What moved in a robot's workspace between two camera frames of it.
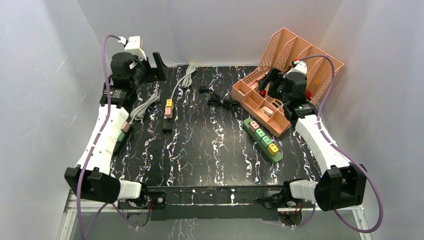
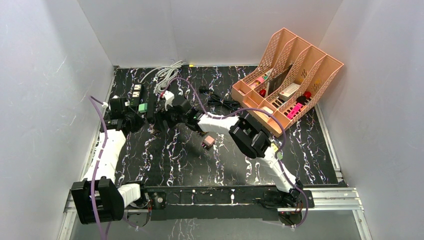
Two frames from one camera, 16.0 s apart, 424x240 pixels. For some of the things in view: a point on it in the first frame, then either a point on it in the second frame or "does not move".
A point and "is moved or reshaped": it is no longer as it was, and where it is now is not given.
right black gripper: (276, 77) → (163, 115)
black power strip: (120, 145) is moved or reshaped
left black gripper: (154, 71) → (133, 114)
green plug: (121, 136) is moved or reshaped
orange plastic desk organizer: (267, 111) does not move
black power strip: (167, 125) is moved or reshaped
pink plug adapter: (168, 112) is moved or reshaped
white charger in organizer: (267, 111) does not move
